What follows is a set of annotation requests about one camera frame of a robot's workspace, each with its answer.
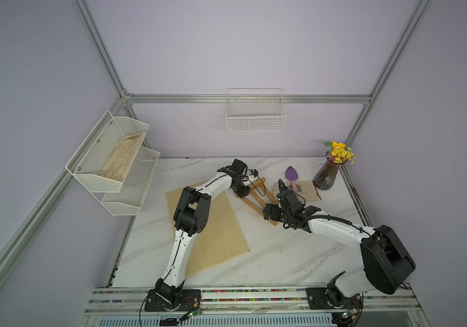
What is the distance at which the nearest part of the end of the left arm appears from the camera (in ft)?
2.62

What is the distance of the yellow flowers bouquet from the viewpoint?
2.95 feet

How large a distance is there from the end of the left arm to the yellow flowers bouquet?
0.41 metres
